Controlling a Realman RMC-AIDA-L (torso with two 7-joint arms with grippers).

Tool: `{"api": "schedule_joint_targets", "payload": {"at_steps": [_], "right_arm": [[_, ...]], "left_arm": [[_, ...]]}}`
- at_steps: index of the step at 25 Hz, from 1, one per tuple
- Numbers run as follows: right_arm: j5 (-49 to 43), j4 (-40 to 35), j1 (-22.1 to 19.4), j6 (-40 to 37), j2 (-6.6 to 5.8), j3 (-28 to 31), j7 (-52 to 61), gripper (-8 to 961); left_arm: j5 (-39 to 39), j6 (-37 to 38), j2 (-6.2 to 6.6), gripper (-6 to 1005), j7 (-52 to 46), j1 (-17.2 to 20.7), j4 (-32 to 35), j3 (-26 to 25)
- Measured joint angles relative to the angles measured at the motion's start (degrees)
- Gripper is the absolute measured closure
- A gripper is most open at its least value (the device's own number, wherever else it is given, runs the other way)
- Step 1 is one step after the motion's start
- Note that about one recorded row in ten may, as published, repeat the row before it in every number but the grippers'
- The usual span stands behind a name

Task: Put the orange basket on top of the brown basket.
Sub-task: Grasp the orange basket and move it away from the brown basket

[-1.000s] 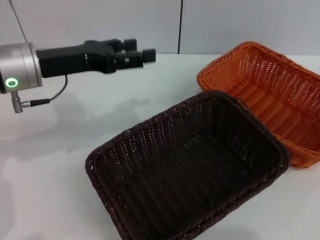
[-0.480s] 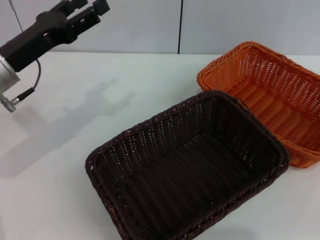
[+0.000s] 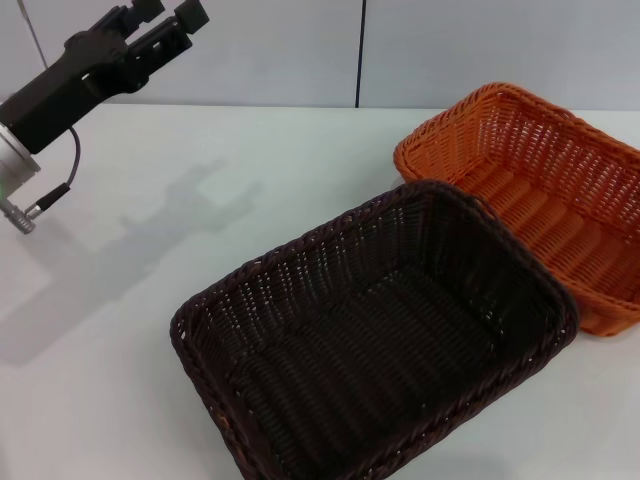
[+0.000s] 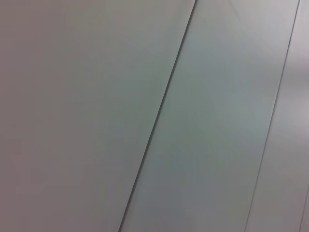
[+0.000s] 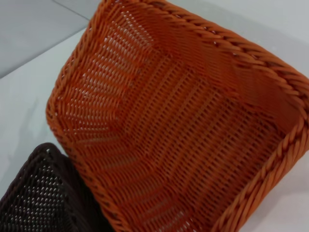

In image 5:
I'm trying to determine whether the orange wicker basket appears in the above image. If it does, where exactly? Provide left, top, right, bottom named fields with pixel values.
left=46, top=0, right=309, bottom=232

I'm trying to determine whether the dark brown wicker basket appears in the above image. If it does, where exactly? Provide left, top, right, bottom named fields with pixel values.
left=0, top=142, right=116, bottom=232

